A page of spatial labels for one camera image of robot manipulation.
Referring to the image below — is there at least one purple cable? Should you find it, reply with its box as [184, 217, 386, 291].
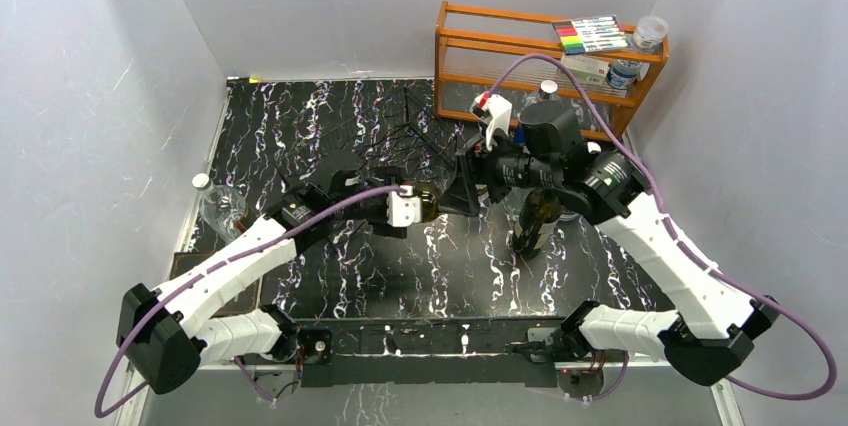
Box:
[486, 53, 837, 402]
[93, 184, 402, 420]

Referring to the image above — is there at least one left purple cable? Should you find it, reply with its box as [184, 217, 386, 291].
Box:
[93, 184, 402, 420]

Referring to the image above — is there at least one clear round flask bottle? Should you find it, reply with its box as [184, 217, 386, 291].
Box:
[191, 173, 249, 243]

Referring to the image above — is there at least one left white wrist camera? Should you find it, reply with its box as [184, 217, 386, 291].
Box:
[387, 185, 424, 239]

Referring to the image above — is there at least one white red small box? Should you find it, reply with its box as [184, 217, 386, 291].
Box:
[560, 55, 610, 86]

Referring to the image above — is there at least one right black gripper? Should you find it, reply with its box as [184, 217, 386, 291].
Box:
[437, 123, 559, 216]

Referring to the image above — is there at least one clear plastic lidded cup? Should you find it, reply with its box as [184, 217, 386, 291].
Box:
[631, 15, 669, 53]

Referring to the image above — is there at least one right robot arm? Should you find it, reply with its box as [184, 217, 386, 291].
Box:
[442, 94, 779, 386]

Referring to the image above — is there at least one dark green wine bottle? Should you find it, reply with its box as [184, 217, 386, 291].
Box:
[412, 182, 458, 223]

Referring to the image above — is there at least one orange wooden shelf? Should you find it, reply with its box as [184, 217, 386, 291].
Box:
[434, 1, 670, 143]

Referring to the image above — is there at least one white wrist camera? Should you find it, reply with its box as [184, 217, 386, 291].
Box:
[471, 92, 512, 152]
[387, 185, 424, 239]

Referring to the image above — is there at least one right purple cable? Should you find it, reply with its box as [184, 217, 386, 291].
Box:
[486, 53, 837, 402]

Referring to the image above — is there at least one blue label plastic jar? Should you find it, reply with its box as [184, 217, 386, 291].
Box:
[606, 59, 642, 90]

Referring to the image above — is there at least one coloured marker pen pack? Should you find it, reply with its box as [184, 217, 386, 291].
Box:
[551, 16, 629, 56]

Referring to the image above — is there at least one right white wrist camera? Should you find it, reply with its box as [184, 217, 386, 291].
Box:
[471, 92, 512, 152]

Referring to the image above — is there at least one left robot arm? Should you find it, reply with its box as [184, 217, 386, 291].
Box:
[117, 172, 431, 394]

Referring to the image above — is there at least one black base frame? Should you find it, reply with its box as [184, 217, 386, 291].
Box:
[303, 317, 572, 388]

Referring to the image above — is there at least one brown book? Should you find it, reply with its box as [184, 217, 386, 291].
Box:
[168, 250, 263, 318]

